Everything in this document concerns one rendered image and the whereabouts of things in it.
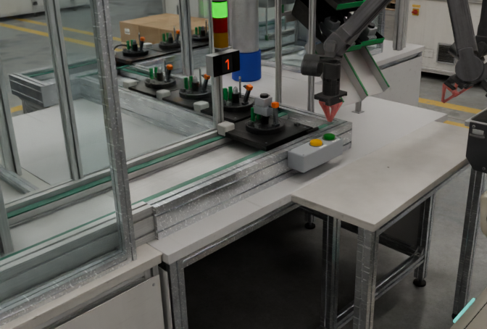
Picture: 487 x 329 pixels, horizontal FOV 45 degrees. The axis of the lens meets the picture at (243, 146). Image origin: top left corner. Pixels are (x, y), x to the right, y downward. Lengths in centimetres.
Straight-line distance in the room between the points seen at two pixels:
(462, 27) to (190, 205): 94
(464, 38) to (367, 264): 72
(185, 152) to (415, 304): 140
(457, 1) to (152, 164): 104
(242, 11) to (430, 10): 356
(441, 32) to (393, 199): 452
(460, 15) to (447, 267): 163
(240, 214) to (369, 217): 37
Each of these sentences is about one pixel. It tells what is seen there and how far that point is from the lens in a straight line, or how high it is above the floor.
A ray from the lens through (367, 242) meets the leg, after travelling 177.
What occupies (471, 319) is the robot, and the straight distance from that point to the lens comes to 239.
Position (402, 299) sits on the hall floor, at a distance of 290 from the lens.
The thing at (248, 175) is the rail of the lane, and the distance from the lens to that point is 181.
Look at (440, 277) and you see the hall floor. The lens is 308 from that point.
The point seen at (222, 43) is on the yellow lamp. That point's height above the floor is 127.
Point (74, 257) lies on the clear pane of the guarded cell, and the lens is 147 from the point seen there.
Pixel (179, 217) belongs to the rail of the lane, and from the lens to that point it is 166.
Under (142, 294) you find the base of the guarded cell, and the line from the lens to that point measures 160.
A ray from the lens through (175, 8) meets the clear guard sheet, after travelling 191.
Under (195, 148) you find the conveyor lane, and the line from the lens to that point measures 199.
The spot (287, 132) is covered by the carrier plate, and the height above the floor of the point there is 97.
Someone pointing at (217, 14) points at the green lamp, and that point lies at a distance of 198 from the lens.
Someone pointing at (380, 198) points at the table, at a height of 86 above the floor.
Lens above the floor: 169
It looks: 22 degrees down
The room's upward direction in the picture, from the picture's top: 2 degrees counter-clockwise
